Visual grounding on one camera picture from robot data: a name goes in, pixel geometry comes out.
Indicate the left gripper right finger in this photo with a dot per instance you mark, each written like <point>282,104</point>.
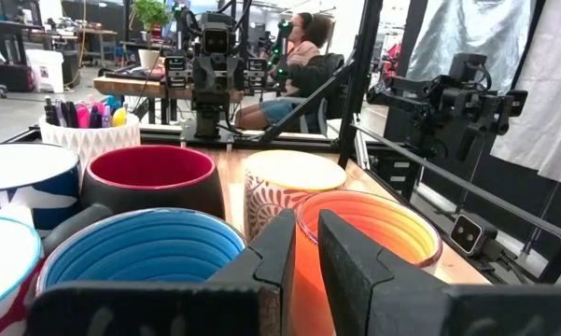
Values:
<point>364,289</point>

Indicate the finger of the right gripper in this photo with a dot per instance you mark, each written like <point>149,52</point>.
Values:
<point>231,72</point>
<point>200,72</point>

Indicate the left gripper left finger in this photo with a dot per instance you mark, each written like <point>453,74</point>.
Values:
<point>261,289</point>

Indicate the white mug red floral print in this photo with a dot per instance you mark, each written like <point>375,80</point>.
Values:
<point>280,205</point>

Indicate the black mug red inside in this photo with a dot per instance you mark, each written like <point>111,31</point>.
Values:
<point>168,196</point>

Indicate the blue ribbed mug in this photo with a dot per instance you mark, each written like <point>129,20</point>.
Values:
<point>144,247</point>

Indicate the navy white patterned mug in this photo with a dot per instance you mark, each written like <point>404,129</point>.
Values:
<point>51,186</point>

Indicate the red white lattice mug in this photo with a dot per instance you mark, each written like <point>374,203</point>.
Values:
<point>4,261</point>

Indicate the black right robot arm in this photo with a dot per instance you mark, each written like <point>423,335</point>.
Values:
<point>210,119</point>

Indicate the white plant pot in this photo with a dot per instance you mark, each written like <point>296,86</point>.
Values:
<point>148,58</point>

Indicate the wooden desk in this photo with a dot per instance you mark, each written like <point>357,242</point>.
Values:
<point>121,86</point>

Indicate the green potted plant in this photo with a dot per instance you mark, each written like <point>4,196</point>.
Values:
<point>151,11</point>

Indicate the blue marker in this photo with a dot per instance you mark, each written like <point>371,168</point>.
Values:
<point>113,102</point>

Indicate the yellow marker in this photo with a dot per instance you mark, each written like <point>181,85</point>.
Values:
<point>119,117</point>

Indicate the person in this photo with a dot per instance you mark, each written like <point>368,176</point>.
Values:
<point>303,51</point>

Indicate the purple marker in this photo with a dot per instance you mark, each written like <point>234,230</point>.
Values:
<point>95,117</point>

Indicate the black office chair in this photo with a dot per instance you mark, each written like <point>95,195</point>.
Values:
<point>329,70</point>

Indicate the pink marker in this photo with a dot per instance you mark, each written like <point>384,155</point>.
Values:
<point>82,116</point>

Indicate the white textured pen holder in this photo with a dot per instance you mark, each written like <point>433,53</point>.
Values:
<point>93,140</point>

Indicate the black marker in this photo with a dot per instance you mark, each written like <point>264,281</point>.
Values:
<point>50,113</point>

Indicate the white bin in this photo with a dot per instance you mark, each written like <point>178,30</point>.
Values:
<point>44,70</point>

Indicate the black case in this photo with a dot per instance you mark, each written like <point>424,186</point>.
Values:
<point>9,77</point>

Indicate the crinkled silver sheet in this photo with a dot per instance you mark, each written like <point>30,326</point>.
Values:
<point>467,32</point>

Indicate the white cloth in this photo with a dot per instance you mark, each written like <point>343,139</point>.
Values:
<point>546,93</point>

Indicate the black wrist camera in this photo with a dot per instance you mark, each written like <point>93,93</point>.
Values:
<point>214,41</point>

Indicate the wooden shelf black metal frame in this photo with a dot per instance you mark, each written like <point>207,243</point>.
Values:
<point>235,205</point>

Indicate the black table-level camera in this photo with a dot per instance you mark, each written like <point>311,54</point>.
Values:
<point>469,233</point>

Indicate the black metal rig frame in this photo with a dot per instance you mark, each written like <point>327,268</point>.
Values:
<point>361,70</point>

